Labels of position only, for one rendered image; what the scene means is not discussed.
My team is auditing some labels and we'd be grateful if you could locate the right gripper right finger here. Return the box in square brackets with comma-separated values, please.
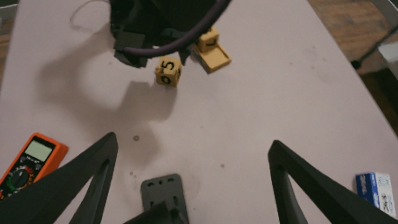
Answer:
[268, 140, 398, 224]

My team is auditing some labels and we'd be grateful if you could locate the orange digital multimeter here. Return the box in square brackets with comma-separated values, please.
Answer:
[0, 132, 69, 202]

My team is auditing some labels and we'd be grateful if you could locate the blue and white small box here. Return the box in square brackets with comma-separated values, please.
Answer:
[356, 174, 397, 219]

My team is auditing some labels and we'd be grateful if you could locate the tan rectangular tray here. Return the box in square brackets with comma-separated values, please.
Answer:
[194, 43, 233, 74]

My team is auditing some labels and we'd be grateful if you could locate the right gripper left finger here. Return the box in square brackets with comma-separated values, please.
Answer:
[0, 132, 118, 224]

